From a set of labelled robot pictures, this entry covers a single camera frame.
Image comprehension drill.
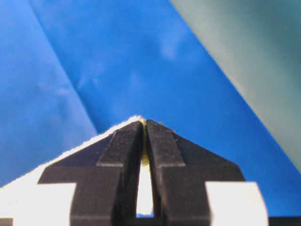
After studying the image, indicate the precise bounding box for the green curtain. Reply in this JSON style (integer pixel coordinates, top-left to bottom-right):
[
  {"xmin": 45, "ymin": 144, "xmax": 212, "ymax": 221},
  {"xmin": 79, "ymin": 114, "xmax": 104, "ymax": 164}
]
[{"xmin": 172, "ymin": 0, "xmax": 301, "ymax": 169}]

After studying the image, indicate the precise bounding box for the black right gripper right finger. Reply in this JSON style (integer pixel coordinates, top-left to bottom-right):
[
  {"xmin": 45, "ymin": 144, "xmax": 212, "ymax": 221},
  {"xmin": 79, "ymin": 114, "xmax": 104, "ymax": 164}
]
[{"xmin": 143, "ymin": 119, "xmax": 270, "ymax": 226}]

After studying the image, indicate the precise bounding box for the blue table cloth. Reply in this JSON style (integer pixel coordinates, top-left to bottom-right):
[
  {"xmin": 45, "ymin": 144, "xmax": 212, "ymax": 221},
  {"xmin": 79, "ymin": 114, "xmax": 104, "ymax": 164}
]
[{"xmin": 0, "ymin": 0, "xmax": 301, "ymax": 216}]

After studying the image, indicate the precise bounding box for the yellow checked towel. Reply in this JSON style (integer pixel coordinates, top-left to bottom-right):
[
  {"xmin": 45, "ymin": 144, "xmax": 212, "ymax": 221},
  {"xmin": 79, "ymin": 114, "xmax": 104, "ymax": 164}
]
[{"xmin": 0, "ymin": 115, "xmax": 146, "ymax": 218}]

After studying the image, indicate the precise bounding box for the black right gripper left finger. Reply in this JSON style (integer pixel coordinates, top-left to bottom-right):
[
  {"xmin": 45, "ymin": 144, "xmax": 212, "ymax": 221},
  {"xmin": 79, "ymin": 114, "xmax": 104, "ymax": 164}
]
[{"xmin": 0, "ymin": 119, "xmax": 143, "ymax": 226}]

